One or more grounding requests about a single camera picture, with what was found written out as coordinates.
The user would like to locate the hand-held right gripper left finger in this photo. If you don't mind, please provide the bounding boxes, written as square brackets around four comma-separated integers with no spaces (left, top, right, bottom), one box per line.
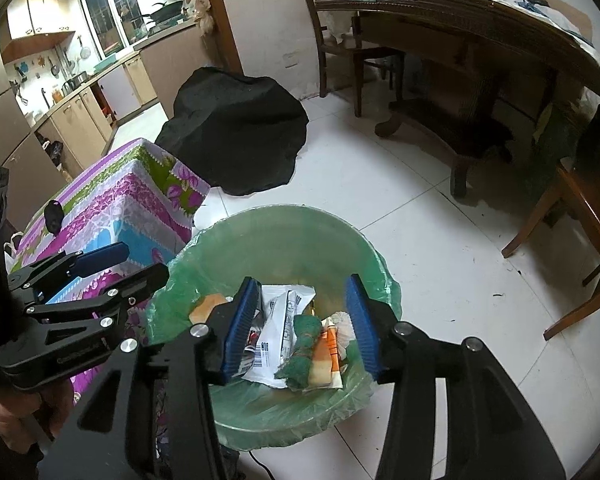
[37,276,261,480]

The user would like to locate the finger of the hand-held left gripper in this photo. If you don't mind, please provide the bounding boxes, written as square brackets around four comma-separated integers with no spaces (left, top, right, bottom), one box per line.
[25,262,171,317]
[7,241,131,292]

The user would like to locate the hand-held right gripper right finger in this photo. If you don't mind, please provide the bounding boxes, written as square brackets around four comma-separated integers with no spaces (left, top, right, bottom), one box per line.
[344,274,566,480]

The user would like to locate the yellow packet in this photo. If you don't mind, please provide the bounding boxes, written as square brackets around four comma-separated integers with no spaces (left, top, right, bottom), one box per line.
[189,294,229,325]

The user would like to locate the white printed wrapper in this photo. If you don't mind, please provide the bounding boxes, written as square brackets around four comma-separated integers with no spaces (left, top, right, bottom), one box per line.
[240,284,317,390]

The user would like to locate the green scouring pad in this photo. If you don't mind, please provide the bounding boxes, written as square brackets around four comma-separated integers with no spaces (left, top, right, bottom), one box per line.
[272,314,325,392]

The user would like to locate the green-lined waste bin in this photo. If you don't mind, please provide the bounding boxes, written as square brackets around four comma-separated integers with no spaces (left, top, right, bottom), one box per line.
[145,204,402,453]

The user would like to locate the person's left hand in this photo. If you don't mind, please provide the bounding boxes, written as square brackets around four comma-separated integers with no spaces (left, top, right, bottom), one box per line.
[0,382,76,456]

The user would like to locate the small black object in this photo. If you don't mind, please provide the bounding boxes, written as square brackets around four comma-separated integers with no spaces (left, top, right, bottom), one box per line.
[44,200,65,236]

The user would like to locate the small black hanging bag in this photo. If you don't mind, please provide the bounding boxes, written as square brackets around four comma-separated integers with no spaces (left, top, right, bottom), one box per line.
[42,137,66,166]

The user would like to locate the grey refrigerator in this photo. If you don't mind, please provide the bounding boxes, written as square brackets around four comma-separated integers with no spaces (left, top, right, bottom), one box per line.
[0,42,71,211]

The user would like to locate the beige kitchen base cabinets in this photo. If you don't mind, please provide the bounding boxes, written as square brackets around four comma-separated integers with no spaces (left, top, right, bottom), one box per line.
[32,20,203,171]

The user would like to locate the steel pot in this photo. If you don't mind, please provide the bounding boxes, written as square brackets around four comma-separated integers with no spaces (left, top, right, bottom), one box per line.
[60,71,88,93]

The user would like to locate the kitchen window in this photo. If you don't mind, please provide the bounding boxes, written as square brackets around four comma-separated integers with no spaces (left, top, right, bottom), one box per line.
[80,0,148,58]

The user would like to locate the black wok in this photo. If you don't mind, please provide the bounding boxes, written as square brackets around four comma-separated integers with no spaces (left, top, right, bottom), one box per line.
[137,0,183,23]

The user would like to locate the wooden chair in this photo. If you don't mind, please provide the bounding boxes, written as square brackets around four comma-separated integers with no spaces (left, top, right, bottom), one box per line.
[296,0,406,118]
[501,140,600,342]

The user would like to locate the wooden dining table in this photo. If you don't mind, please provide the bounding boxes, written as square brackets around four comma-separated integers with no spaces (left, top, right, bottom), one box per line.
[312,0,600,198]

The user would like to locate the black cable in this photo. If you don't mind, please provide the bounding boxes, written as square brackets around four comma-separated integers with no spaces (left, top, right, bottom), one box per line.
[247,450,281,480]

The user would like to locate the kitchen wall cabinet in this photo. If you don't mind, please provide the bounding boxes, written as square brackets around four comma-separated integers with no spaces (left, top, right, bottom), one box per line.
[0,0,76,63]

